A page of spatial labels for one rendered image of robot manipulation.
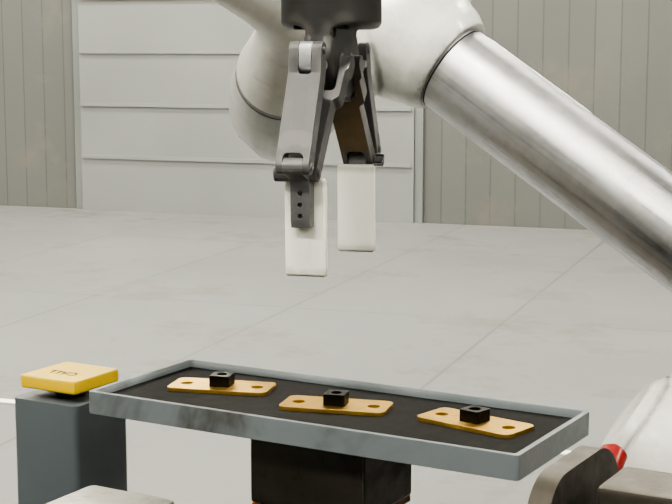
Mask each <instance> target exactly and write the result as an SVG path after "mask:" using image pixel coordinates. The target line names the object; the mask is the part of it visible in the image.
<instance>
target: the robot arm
mask: <svg viewBox="0 0 672 504"><path fill-rule="evenodd" d="M214 1H215V2H217V3H218V4H220V5H221V6H223V7H224V8H226V9H227V10H229V11H230V12H232V13H233V14H235V15H236V16H238V17H239V18H241V19H242V20H244V21H245V22H247V23H248V24H249V25H250V26H252V27H253V28H254V29H255V30H254V31H253V33H252V35H251V37H250V39H249V40H248V42H247V43H246V44H245V46H244V47H243V49H242V51H241V53H240V55H239V58H238V62H237V64H236V67H235V69H234V71H233V74H232V77H231V81H230V90H229V111H230V117H231V121H232V124H233V127H234V129H235V131H236V133H237V135H238V137H239V138H240V139H241V140H243V141H244V142H245V143H246V144H247V145H248V146H249V147H250V148H251V149H252V150H253V151H255V152H256V153H257V154H258V155H259V156H260V157H261V158H263V159H266V160H269V161H274V162H275V168H273V178H274V181H275V182H285V264H286V274H287V276H306V277H326V275H328V235H327V180H326V179H320V178H321V173H322V168H323V164H324V159H325V155H326V150H327V146H328V141H329V137H330V133H332V132H333V131H334V130H335V132H336V136H337V140H338V144H339V148H340V152H341V156H342V161H343V164H339V166H337V206H338V250H339V251H349V252H374V251H375V166H383V165H384V154H380V153H381V145H380V137H379V129H378V121H377V114H376V106H375V98H374V97H375V96H376V95H377V96H379V97H381V98H384V99H388V100H392V101H395V102H399V103H403V104H404V105H407V106H410V107H416V108H430V109H431V110H432V111H434V112H435V113H436V114H438V115H439V116H440V117H441V118H443V119H444V120H445V121H447V122H448V123H449V124H451V125H452V126H453V127H455V128H456V129H457V130H459V131H460V132H461V133H462V134H464V135H465V136H466V137H468V138H469V139H470V140H472V141H473V142H474V143H476V144H477V145H478V146H479V147H481V148H482V149H483V150H485V151H486V152H487V153H489V154H490V155H491V156H493V157H494V158H495V159H497V160H498V161H499V162H500V163H502V164H503V165H504V166H506V167H507V168H508V169H510V170H511V171H512V172H514V173H515V174H516V175H517V176H519V177H520V178H521V179H523V180H524V181H525V182H527V183H528V184H529V185H531V186H532V187H533V188H535V189H536V190H537V191H538V192H540V193H541V194H542V195H544V196H545V197H546V198H548V199H549V200H550V201H552V202H553V203H554V204H555V205H557V206H558V207H559V208H561V209H562V210H563V211H565V212H566V213H567V214H569V215H570V216H571V217H573V218H574V219H575V220H576V221H578V222H579V223H580V224H582V225H583V226H584V227H586V228H587V229H588V230H590V231H591V232H592V233H593V234H595V235H596V236H597V237H599V238H600V239H601V240H603V241H604V242H605V243H607V244H608V245H609V246H611V247H612V248H613V249H614V250H616V251H617V252H618V253H620V254H621V255H622V256H624V257H625V258H626V259H628V260H629V261H630V262H631V263H633V264H634V265H635V266H637V267H638V268H639V269H641V270H642V271H643V272H645V273H646V274H647V275H649V276H650V277H651V278H652V279H654V280H655V281H656V282H658V283H659V284H660V285H662V286H663V287H664V288H666V289H667V290H668V291H669V292H671V293H672V172H671V171H670V170H668V169H667V168H666V167H664V166H663V165H662V164H660V163H659V162H657V161H656V160H655V159H653V158H652V157H651V156H649V155H648V154H647V153H645V152H644V151H642V150H641V149H640V148H638V147H637V146H636V145H634V144H633V143H631V142H630V141H629V140H627V139H626V138H625V137H623V136H622V135H621V134H619V133H618V132H616V131H615V130H614V129H612V128H611V127H610V126H608V125H607V124H605V123H604V122H603V121H601V120H600V119H599V118H597V117H596V116H595V115H593V114H592V112H590V111H589V110H588V109H586V108H585V107H584V106H582V105H581V104H580V103H578V102H577V101H575V100H574V99H573V98H571V97H570V96H569V95H567V94H566V93H565V92H563V91H562V90H560V89H559V88H558V87H556V86H555V85H554V84H552V83H551V82H549V81H548V80H547V79H545V78H544V77H543V76H541V75H540V74H539V73H537V72H536V71H534V70H533V69H532V68H530V67H529V66H528V65H526V64H525V63H524V62H522V61H521V60H519V59H518V58H517V57H515V56H514V55H513V54H511V53H510V52H508V51H507V50H506V49H504V48H503V47H502V46H500V45H499V44H498V43H496V42H495V41H493V40H492V39H491V38H488V37H487V36H485V28H484V25H483V23H482V20H481V18H480V16H479V14H478V12H477V11H476V10H475V9H474V8H473V6H472V4H471V1H472V0H214ZM604 444H617V445H619V446H620V447H622V449H623V450H624V451H625V452H626V454H627V460H626V462H625V465H624V468H625V467H633V468H640V469H646V470H653V471H660V472H667V473H672V374H671V375H668V376H666V377H665V378H661V379H658V380H654V381H652V382H650V383H649V384H647V385H646V386H645V387H644V388H643V389H642V390H641V391H640V392H639V393H638V394H637V395H636V396H635V397H634V398H633V400H632V401H631V402H630V403H629V404H628V406H627V407H626V408H625V409H624V411H623V412H622V413H621V415H620V416H619V417H618V419H617V420H616V422H615V423H614V424H613V426H612V427H611V429H610V431H609V432H608V434H607V435H606V437H605V439H604V441H603V443H602V445H604Z"/></svg>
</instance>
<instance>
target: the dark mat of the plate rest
mask: <svg viewBox="0 0 672 504"><path fill-rule="evenodd" d="M215 371H218V370H211V369H203V368H196V367H188V368H185V369H182V370H179V371H176V372H173V373H170V374H167V375H164V376H161V377H158V378H155V379H151V380H148V381H145V382H142V383H139V384H136V385H133V386H130V387H127V388H124V389H121V390H118V391H115V392H112V393H114V394H121V395H127V396H134V397H141V398H148V399H154V400H161V401H168V402H174V403H181V404H188V405H194V406H201V407H208V408H214V409H221V410H228V411H234V412H241V413H248V414H255V415H261V416H268V417H275V418H281V419H288V420H295V421H301V422H308V423H315V424H321V425H328V426H335V427H341V428H348V429H355V430H362V431H368V432H375V433H382V434H388V435H395V436H402V437H408V438H415V439H422V440H428V441H435V442H442V443H448V444H455V445H462V446H468V447H475V448H482V449H489V450H495V451H502V452H509V453H517V452H519V451H520V450H522V449H524V448H525V447H527V446H529V445H530V444H532V443H533V442H535V441H537V440H538V439H540V438H541V437H543V436H545V435H546V434H548V433H550V432H551V431H553V430H554V429H556V428H558V427H559V426H561V425H562V424H564V423H566V422H567V421H569V420H571V419H572V418H569V417H562V416H554V415H547V414H539V413H532V412H524V411H517V410H509V409H502V408H494V407H487V406H481V407H486V408H490V416H493V417H499V418H504V419H509V420H514V421H519V422H524V423H529V424H532V425H534V430H533V431H530V432H527V433H524V434H522V435H519V436H516V437H513V438H510V439H503V438H497V437H493V436H488V435H483V434H478V433H474V432H469V431H464V430H459V429H455V428H450V427H445V426H440V425H436V424H431V423H426V422H421V421H418V420H417V415H419V414H422V413H426V412H429V411H432V410H435V409H438V408H443V407H447V408H453V409H458V410H460V409H461V408H464V407H467V406H470V405H472V404H465V403H457V402H450V401H442V400H435V399H427V398H420V397H412V396H405V395H397V394H390V393H382V392H375V391H367V390H360V389H352V388H345V387H338V386H330V385H323V384H315V383H308V382H300V381H293V380H285V379H278V378H270V377H263V376H255V375H248V374H240V373H234V376H235V380H243V381H260V382H274V383H276V388H275V389H274V390H272V391H271V392H270V393H269V394H267V395H266V396H243V395H227V394H210V393H193V392H177V391H168V390H167V386H168V385H170V384H171V383H173V382H174V381H176V380H177V379H179V378H183V377H190V378H208V379H209V375H211V374H212V373H214V372H215ZM329 389H332V390H348V391H349V399H364V400H380V401H391V402H393V407H392V408H391V409H390V410H389V412H388V413H387V414H386V415H385V416H380V417H375V416H360V415H345V414H331V413H316V412H301V411H287V410H280V409H279V404H280V403H282V402H283V401H284V400H285V399H287V398H288V397H289V396H292V395H303V396H318V397H323V394H324V393H325V392H326V391H327V390H329Z"/></svg>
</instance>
